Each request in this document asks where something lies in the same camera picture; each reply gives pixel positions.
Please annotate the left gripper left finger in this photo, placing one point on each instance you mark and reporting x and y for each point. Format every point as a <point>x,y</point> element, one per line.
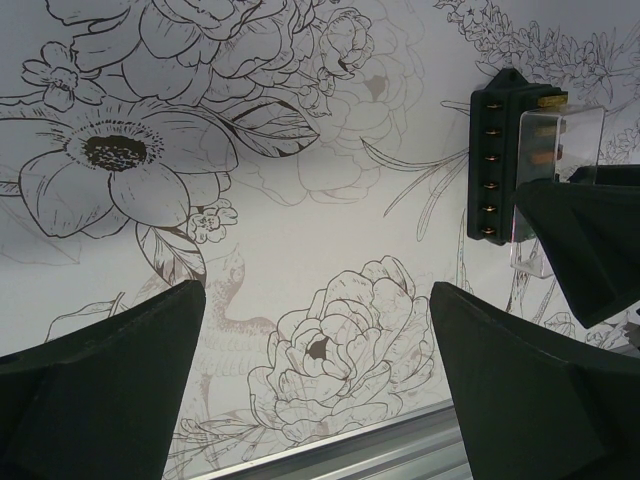
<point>102,402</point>

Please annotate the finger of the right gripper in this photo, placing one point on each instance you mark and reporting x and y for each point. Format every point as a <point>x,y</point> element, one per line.
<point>616,175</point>
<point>590,235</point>

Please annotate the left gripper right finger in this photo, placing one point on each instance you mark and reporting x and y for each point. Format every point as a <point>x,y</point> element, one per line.
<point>532,403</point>

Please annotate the clear plastic fuse box cover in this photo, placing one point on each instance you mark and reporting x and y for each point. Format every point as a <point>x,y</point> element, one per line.
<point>556,144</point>

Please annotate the black fuse box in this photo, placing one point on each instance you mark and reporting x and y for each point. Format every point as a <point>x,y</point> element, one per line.
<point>495,112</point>

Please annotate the floral printed table mat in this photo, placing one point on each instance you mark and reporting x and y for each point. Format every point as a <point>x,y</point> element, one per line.
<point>307,162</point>

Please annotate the aluminium rail frame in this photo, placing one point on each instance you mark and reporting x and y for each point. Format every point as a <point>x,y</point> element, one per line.
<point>423,444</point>

